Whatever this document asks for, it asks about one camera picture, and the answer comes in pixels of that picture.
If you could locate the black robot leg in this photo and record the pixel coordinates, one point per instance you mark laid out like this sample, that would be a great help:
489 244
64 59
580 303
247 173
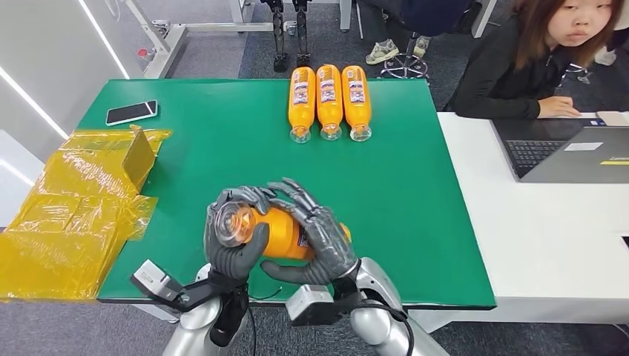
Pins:
280 37
301 37

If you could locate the chrome office chair base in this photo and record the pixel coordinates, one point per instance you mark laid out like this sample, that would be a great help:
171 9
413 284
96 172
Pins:
579 72
405 66

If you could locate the yellow film wrapped cardboard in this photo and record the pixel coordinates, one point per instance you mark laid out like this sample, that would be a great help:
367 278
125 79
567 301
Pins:
69 216

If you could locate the grey laptop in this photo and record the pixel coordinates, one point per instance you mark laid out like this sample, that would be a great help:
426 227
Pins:
575 162

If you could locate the person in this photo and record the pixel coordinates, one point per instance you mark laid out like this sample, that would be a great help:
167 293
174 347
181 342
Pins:
496 81
432 14

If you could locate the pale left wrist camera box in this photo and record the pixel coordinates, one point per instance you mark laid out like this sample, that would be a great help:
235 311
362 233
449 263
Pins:
155 279

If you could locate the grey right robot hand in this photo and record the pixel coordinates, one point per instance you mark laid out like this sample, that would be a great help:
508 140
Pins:
329 245

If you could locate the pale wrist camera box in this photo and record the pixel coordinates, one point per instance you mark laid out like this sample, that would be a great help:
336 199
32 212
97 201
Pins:
309 300
155 279

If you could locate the beige small pouch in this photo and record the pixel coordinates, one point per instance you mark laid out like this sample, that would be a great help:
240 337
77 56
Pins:
613 118

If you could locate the black edged tablet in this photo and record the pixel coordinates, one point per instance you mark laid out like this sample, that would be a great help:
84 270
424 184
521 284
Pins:
626 242

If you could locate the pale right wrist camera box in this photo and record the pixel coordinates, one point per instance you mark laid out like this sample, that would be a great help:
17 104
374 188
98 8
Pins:
309 300

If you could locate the white metal stand frame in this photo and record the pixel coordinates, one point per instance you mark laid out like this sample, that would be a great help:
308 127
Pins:
169 44

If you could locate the person's hand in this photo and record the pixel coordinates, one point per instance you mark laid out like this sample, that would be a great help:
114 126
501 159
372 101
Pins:
558 106

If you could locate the orange juice bottle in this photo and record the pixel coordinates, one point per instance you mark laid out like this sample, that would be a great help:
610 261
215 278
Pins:
356 96
329 93
282 233
301 96

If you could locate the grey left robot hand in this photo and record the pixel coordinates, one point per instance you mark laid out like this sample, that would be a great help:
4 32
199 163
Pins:
231 260

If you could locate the black smartphone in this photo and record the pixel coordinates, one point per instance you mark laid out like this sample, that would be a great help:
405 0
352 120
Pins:
131 113

